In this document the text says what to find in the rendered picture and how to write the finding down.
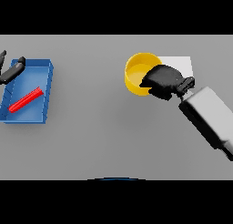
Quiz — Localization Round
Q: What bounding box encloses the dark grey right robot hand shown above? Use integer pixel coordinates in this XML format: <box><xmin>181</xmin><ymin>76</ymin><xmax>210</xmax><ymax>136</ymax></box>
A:
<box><xmin>138</xmin><ymin>64</ymin><xmax>196</xmax><ymax>101</ymax></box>

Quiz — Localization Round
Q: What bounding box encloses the blue tray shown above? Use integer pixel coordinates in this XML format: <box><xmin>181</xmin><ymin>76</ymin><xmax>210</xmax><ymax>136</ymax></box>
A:
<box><xmin>0</xmin><ymin>58</ymin><xmax>55</xmax><ymax>125</ymax></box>

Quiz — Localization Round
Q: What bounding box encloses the pale square measuring scale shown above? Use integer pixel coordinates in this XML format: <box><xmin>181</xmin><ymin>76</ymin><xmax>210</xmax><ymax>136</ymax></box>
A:
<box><xmin>157</xmin><ymin>56</ymin><xmax>194</xmax><ymax>80</ymax></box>

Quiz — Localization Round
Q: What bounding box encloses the yellow bowl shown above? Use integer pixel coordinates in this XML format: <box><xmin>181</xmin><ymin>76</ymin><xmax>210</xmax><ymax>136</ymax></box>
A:
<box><xmin>124</xmin><ymin>52</ymin><xmax>163</xmax><ymax>97</ymax></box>

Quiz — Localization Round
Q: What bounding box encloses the red beaker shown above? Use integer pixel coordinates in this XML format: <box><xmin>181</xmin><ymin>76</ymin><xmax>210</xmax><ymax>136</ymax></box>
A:
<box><xmin>8</xmin><ymin>86</ymin><xmax>45</xmax><ymax>114</ymax></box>

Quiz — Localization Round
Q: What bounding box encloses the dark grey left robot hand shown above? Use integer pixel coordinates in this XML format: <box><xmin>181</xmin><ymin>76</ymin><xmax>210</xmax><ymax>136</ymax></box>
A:
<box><xmin>0</xmin><ymin>49</ymin><xmax>26</xmax><ymax>86</ymax></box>

